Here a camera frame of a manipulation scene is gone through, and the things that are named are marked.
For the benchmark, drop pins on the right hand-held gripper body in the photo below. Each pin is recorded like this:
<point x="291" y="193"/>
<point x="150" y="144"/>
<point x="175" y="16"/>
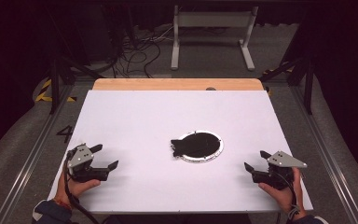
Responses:
<point x="279" y="171"/>

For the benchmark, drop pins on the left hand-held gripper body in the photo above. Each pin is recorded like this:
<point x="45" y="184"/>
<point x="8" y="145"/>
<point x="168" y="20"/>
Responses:
<point x="80" y="158"/>

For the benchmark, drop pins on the person's right hand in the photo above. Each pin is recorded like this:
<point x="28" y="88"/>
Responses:
<point x="284" y="197"/>

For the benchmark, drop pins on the person's left hand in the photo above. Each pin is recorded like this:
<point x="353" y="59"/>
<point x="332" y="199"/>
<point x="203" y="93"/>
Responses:
<point x="74" y="188"/>

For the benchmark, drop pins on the black metal stand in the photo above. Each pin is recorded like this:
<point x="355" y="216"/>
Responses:
<point x="54" y="87"/>
<point x="308" y="87"/>

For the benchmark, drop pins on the yellow black hazard tape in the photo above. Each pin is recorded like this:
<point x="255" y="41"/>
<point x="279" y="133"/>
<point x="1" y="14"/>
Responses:
<point x="45" y="90"/>

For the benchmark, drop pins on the grey table grommet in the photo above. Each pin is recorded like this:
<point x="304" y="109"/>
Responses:
<point x="210" y="89"/>

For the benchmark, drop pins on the wooden table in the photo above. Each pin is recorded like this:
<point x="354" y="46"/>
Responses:
<point x="167" y="84"/>

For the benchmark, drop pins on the white metal stand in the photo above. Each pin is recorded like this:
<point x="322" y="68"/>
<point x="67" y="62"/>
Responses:
<point x="175" y="40"/>

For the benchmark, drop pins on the aluminium floor rail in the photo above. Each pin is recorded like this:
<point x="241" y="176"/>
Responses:
<point x="326" y="155"/>
<point x="34" y="155"/>

